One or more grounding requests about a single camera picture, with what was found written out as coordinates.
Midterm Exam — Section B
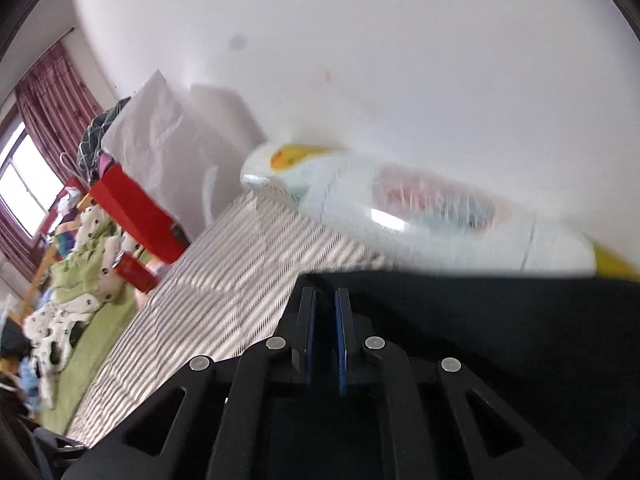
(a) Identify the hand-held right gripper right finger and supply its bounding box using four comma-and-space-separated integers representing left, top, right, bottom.
334, 287, 587, 480

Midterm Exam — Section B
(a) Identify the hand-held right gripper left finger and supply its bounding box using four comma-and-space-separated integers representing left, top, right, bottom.
62, 287, 318, 480

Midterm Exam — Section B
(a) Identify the black garment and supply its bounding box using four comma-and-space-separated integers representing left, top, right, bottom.
297, 268, 640, 480

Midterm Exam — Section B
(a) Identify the grey striped quilt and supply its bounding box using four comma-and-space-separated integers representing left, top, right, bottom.
67, 192, 401, 450

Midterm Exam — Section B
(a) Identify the white printed bed bumper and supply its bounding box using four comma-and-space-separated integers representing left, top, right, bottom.
240, 142, 640, 282

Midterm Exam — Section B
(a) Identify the red drink can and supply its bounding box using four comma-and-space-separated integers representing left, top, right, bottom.
114, 252, 159, 294

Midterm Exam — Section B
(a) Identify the red cardboard box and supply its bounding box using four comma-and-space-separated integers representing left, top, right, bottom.
89, 163, 190, 264

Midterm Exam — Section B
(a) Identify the green bed sheet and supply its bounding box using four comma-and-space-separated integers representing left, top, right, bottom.
42, 220, 153, 436

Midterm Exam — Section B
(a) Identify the white plastic bag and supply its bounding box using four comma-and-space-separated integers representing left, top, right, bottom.
102, 69, 251, 242

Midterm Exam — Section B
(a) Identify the white black-dotted cloth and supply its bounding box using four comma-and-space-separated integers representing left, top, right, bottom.
22, 205, 142, 408

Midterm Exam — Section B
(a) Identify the dark checkered cloth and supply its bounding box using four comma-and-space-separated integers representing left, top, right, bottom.
77, 97, 132, 187

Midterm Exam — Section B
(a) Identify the window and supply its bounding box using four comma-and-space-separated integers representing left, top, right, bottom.
0, 122, 66, 237

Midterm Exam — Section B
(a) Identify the maroon curtain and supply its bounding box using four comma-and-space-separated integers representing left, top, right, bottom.
0, 42, 104, 281

